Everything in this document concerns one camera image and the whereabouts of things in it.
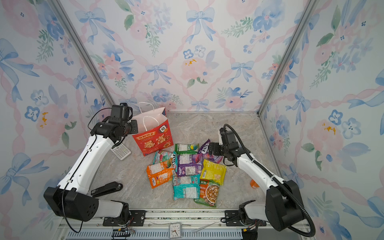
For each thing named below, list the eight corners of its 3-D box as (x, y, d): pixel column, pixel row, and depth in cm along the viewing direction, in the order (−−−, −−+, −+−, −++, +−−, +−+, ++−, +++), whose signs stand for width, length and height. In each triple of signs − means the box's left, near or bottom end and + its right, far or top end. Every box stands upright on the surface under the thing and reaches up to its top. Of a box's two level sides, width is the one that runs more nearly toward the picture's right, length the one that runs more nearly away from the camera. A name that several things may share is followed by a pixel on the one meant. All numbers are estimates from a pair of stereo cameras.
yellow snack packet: (199, 179, 88) (199, 176, 85) (203, 161, 96) (204, 158, 92) (223, 186, 86) (224, 183, 83) (225, 166, 94) (227, 163, 90)
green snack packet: (174, 154, 98) (174, 152, 96) (175, 145, 103) (175, 143, 101) (199, 154, 98) (199, 152, 96) (199, 145, 103) (199, 143, 101)
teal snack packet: (171, 199, 82) (171, 198, 79) (173, 176, 90) (173, 174, 87) (200, 199, 82) (200, 198, 79) (199, 177, 90) (200, 174, 87)
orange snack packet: (152, 188, 85) (150, 186, 81) (147, 169, 92) (145, 166, 88) (176, 178, 88) (175, 175, 85) (170, 161, 95) (169, 157, 92)
